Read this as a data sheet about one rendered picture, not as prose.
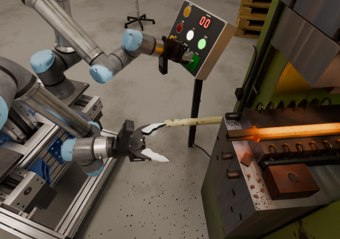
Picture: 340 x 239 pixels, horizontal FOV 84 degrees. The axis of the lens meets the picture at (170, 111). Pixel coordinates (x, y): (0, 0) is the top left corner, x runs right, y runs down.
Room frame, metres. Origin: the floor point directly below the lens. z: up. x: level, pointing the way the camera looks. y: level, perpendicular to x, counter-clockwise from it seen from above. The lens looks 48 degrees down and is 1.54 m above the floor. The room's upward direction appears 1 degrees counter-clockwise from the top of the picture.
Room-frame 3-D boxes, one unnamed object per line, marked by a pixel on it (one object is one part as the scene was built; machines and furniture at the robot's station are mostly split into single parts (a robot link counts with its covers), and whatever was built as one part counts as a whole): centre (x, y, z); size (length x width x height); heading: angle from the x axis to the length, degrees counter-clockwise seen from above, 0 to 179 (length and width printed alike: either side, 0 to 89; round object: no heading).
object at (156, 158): (0.30, 0.05, 0.97); 0.09 x 0.03 x 0.06; 58
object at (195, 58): (0.81, -0.12, 1.00); 0.07 x 0.05 x 0.07; 28
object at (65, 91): (0.82, 0.62, 0.87); 0.15 x 0.15 x 0.10
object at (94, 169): (0.36, 0.31, 0.88); 0.11 x 0.08 x 0.11; 15
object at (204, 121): (0.74, -0.19, 0.62); 0.44 x 0.05 x 0.05; 93
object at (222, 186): (0.36, -0.52, 0.69); 0.56 x 0.38 x 0.45; 93
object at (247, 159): (0.32, -0.27, 0.92); 0.04 x 0.03 x 0.01; 141
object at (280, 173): (0.23, -0.37, 0.95); 0.12 x 0.09 x 0.07; 93
